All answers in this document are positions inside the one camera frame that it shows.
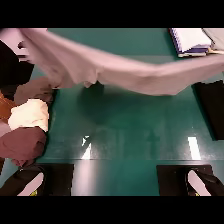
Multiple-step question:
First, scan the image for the maroon garment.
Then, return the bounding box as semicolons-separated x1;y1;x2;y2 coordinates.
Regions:
0;126;48;168

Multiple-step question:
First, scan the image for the light grey folded garment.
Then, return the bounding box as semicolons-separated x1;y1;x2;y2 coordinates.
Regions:
202;27;224;55

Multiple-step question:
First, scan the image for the cream garment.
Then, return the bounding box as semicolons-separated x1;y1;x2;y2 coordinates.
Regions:
7;98;51;133

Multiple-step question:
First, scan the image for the pale pink garment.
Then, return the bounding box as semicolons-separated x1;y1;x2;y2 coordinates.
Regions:
0;27;224;97

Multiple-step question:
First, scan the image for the orange-brown garment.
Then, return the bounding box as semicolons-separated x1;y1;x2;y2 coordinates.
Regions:
0;91;17;122

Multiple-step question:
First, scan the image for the white folded garment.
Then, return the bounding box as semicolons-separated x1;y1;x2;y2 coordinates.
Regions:
171;27;213;54

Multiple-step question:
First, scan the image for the purple folded garment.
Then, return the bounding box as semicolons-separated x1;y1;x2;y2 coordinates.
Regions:
168;28;212;59

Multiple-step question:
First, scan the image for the black garment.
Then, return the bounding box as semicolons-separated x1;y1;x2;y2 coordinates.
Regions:
192;79;224;141
0;39;36;90

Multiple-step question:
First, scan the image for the brown garment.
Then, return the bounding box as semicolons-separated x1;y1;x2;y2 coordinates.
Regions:
13;77;57;106

